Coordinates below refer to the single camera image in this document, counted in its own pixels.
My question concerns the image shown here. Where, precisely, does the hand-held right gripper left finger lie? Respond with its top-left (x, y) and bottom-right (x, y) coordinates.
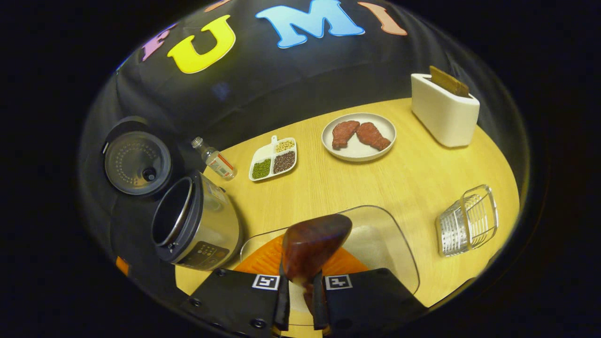
top-left (188, 235), bottom-right (292, 338)

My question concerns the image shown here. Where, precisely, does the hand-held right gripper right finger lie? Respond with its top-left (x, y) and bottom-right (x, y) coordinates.
top-left (312, 246), bottom-right (429, 338)

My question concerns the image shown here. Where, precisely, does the dark wooden spoon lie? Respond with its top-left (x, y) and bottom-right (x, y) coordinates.
top-left (282, 214), bottom-right (353, 315)

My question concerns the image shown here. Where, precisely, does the black silver rice cooker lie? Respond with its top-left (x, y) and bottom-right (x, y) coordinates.
top-left (102, 116), bottom-right (242, 272)

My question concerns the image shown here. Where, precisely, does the wire chopstick holder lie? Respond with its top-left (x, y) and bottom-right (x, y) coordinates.
top-left (435, 184), bottom-right (499, 258)

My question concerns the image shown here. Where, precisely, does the green bean pile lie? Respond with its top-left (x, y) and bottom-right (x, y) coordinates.
top-left (252, 158), bottom-right (272, 179)

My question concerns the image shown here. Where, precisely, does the small glass bottle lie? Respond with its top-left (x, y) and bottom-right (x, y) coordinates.
top-left (191, 136), bottom-right (238, 181)

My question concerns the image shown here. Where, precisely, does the dark red bean pile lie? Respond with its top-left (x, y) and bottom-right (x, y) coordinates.
top-left (273, 150), bottom-right (296, 174)

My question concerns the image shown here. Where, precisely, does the divided white dish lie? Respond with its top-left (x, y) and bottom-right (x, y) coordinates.
top-left (248, 135), bottom-right (298, 182)

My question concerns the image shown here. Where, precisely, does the round white plate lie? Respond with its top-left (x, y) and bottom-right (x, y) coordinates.
top-left (321, 113), bottom-right (397, 163)

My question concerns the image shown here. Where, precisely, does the red meat piece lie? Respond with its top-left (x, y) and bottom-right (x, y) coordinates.
top-left (356, 122), bottom-right (392, 151)
top-left (332, 120), bottom-right (361, 150)

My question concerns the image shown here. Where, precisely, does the white toaster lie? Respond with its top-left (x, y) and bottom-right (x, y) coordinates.
top-left (411, 73), bottom-right (481, 148)

